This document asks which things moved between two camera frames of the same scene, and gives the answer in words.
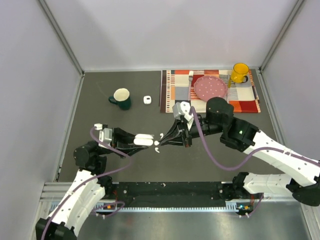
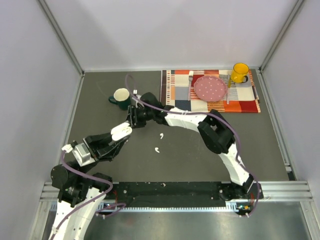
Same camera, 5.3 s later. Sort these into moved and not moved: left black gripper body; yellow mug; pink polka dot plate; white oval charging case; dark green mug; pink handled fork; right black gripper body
Moved: right black gripper body; white oval charging case; left black gripper body
Not moved: pink polka dot plate; dark green mug; pink handled fork; yellow mug
